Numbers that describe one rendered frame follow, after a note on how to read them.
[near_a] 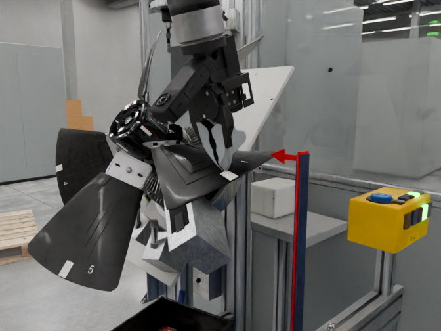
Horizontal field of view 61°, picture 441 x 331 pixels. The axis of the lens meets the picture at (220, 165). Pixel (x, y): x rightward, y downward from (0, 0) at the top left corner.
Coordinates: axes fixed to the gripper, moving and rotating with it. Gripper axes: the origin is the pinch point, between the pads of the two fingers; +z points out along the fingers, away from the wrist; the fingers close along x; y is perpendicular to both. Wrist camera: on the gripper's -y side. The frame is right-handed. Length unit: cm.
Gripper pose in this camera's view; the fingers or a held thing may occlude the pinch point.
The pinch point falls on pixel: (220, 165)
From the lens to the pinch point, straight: 63.6
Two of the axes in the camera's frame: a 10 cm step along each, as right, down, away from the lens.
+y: 7.1, -4.0, 5.8
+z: 2.1, 9.0, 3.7
